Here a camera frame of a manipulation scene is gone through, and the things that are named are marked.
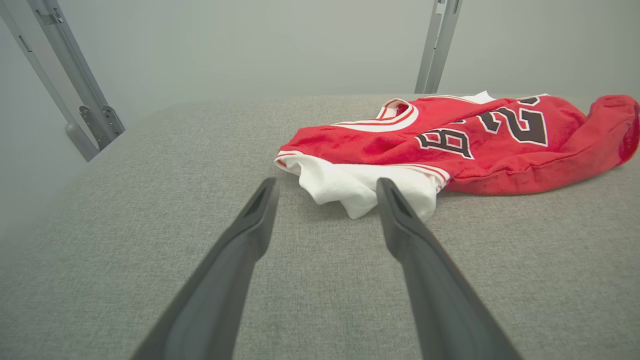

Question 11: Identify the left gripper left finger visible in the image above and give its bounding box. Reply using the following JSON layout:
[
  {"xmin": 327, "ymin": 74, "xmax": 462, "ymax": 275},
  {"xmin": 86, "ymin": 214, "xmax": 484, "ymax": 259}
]
[{"xmin": 131, "ymin": 177, "xmax": 281, "ymax": 360}]

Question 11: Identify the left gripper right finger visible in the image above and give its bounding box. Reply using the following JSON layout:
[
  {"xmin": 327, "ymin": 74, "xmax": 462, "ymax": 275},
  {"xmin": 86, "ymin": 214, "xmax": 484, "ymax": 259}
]
[{"xmin": 376, "ymin": 177, "xmax": 523, "ymax": 360}]

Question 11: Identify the red basketball jersey with white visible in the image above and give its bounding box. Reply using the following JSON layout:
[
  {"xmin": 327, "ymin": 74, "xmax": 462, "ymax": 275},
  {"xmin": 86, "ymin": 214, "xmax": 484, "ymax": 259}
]
[{"xmin": 274, "ymin": 91, "xmax": 640, "ymax": 222}]

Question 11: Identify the grey metal frame post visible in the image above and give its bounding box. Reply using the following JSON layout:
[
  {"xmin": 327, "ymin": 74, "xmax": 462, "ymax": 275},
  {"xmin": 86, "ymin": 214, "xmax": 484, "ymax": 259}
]
[
  {"xmin": 0, "ymin": 0, "xmax": 126, "ymax": 162},
  {"xmin": 414, "ymin": 0, "xmax": 463, "ymax": 95}
]

